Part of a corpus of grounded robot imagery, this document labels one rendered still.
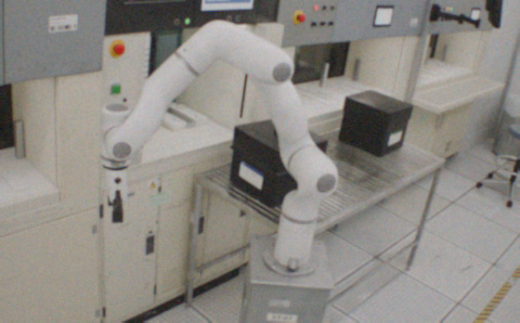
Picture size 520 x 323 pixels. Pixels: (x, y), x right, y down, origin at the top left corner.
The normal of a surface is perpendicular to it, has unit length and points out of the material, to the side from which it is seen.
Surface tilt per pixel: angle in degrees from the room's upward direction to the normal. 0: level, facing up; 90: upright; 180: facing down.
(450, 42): 90
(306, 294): 90
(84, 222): 90
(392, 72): 90
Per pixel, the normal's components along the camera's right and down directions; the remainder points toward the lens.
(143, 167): 0.72, 0.36
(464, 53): -0.68, 0.21
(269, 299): 0.02, 0.40
